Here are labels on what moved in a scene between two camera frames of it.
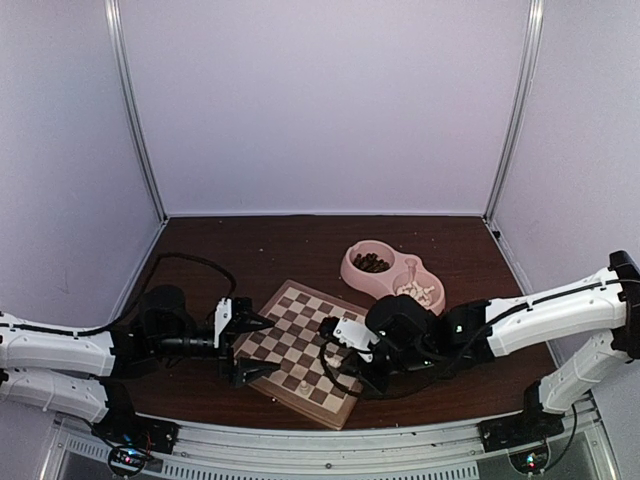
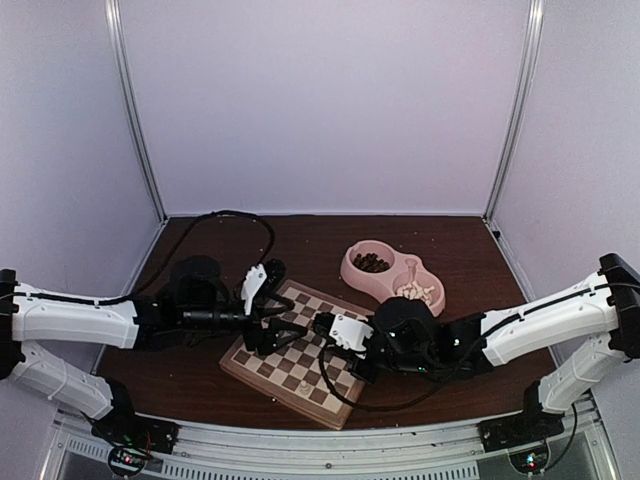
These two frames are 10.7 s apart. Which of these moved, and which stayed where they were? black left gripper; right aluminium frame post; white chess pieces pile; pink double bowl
Moved: black left gripper
Stayed: pink double bowl; right aluminium frame post; white chess pieces pile
